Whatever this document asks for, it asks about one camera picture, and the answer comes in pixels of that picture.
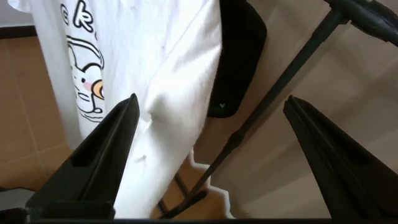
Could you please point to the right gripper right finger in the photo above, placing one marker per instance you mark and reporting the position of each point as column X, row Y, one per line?
column 342, row 180

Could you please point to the beige curtain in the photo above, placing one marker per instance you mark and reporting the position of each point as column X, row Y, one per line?
column 326, row 140

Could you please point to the black knitted garment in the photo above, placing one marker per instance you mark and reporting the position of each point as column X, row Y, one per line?
column 239, row 56

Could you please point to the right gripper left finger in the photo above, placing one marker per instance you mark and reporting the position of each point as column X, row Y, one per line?
column 84, row 180

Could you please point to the white printed garment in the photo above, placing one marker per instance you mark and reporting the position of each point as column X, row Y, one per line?
column 161, row 62

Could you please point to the black clothes rack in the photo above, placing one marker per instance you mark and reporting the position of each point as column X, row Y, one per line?
column 280, row 84

